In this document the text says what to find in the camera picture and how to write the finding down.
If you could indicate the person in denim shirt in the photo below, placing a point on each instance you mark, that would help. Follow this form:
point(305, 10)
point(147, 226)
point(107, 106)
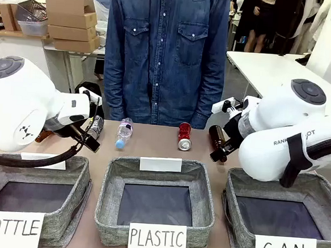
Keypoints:
point(166, 53)

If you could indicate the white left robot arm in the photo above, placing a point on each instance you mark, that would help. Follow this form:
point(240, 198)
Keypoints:
point(13, 105)

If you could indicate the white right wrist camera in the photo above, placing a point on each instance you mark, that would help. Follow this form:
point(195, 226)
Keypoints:
point(226, 105)

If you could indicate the red drink can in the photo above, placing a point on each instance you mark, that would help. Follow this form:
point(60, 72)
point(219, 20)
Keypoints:
point(184, 136)

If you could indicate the person's right forearm denim sleeve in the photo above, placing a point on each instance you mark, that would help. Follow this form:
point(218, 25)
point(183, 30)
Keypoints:
point(113, 92)

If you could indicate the paper sign reading bottle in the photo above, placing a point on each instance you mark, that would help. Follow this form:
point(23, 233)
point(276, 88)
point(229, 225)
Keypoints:
point(10, 228)

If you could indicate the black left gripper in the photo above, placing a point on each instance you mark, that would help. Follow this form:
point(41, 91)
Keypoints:
point(68, 130)

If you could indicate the grey fabric basket bottle label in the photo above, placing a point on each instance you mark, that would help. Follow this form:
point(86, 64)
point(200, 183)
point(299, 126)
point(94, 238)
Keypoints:
point(72, 197)

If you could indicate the bystander in white coat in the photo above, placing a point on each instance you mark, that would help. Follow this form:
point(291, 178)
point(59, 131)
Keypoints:
point(314, 23)

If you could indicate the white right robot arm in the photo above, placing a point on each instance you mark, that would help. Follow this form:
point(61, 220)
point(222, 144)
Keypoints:
point(284, 132)

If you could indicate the grey fabric basket can label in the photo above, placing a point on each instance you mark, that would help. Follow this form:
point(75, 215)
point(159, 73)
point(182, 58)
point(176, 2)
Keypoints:
point(278, 217)

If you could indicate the black backpack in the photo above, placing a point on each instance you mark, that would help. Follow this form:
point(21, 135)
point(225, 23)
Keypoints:
point(95, 88)

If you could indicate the clear bottle blue cap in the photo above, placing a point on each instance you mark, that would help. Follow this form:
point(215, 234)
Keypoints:
point(124, 132)

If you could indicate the black mesh basket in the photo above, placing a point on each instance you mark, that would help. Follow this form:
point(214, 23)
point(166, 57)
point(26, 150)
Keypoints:
point(31, 10)

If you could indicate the white counter wooden top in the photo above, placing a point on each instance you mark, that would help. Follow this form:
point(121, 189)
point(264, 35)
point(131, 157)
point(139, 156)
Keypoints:
point(20, 45)

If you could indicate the grey fabric basket plastic label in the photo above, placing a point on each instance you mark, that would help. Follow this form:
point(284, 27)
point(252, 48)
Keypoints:
point(154, 202)

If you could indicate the paper sign reading plastic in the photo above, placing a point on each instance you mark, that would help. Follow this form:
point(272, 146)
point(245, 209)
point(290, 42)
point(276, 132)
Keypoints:
point(157, 239)

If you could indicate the black drink can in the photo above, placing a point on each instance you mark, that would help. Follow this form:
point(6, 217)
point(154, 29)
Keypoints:
point(97, 126)

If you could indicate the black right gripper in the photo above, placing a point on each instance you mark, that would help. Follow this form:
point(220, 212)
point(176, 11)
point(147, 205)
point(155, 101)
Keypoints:
point(233, 131)

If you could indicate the blank white card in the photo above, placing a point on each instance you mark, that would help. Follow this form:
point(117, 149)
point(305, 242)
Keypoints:
point(160, 164)
point(57, 165)

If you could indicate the flat cardboard box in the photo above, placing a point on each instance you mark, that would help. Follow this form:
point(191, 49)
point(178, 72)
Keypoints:
point(74, 44)
point(71, 33)

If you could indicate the small cardboard box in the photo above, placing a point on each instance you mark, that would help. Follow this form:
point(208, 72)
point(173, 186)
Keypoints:
point(8, 16)

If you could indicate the bystander in black coat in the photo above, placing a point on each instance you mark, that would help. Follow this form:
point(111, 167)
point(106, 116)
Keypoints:
point(287, 24)

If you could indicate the person's left forearm denim sleeve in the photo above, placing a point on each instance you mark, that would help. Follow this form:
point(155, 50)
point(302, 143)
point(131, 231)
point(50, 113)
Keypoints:
point(210, 98)

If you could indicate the bystander in black skirt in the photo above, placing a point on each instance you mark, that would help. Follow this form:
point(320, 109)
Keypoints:
point(262, 17)

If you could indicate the clear plastic storage bin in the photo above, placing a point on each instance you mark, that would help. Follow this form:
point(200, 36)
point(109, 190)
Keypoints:
point(33, 27)

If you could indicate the large open cardboard box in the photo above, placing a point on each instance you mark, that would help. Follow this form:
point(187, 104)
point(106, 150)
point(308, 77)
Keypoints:
point(71, 11)

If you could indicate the bystander legs with sandals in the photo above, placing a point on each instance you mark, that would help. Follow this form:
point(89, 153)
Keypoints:
point(99, 68)

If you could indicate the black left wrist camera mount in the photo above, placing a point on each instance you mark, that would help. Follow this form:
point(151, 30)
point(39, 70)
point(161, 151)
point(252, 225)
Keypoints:
point(90, 100)

